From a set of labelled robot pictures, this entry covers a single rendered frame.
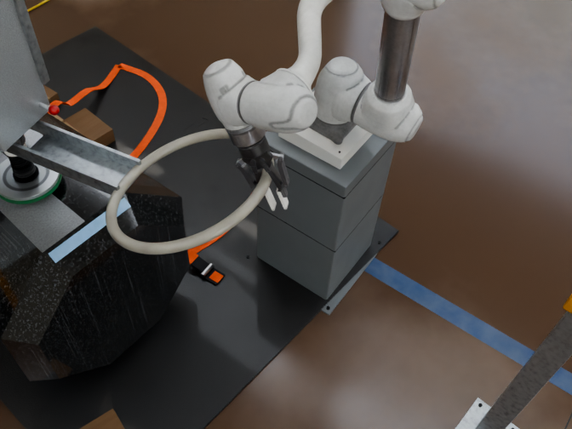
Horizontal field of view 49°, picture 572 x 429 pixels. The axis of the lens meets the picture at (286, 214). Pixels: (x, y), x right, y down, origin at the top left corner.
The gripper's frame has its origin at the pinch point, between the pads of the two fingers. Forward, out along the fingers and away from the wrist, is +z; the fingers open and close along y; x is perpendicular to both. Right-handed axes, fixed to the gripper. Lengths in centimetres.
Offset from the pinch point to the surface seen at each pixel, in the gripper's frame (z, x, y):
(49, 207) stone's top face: 3, -12, 85
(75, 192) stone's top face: 4, -19, 80
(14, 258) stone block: 8, 6, 93
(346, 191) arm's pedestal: 41, -47, -3
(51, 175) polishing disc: -4, -20, 85
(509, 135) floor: 132, -184, -57
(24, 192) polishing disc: -5, -11, 90
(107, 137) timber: 50, -123, 142
